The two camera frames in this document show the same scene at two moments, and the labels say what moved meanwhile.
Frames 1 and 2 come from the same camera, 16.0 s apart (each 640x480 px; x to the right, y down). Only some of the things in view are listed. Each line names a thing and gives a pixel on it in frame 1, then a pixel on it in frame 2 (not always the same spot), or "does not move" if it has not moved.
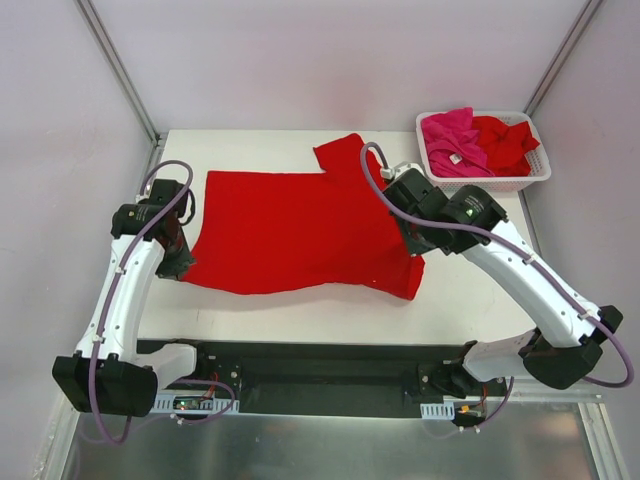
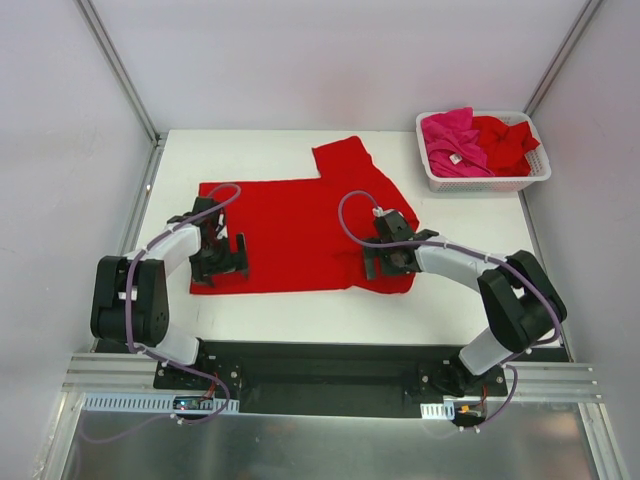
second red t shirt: (505, 145) does not move
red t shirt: (268, 231) does not move
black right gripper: (415, 241) -> (371, 262)
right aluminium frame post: (585, 15) does not move
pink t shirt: (454, 144) does not move
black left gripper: (175, 261) -> (239, 255)
